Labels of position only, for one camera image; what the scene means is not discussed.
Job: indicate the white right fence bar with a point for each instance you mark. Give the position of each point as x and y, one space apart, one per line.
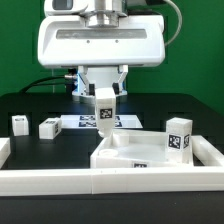
206 153

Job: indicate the white square table top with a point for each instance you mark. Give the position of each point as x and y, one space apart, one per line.
133 149

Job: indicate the white marker base plate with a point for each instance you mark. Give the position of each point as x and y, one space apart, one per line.
88 121

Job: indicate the white fence bar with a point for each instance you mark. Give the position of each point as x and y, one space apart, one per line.
5 150
206 153
103 181

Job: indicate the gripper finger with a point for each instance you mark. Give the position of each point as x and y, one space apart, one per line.
118 85
88 88

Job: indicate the white front fence bar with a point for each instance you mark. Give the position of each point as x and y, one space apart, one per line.
103 181

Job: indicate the white left fence bar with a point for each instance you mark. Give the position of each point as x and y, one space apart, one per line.
5 150

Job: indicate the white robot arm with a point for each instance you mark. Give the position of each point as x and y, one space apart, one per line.
101 13

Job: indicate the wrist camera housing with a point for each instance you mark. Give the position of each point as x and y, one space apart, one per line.
64 7

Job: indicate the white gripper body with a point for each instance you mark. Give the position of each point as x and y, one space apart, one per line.
65 42

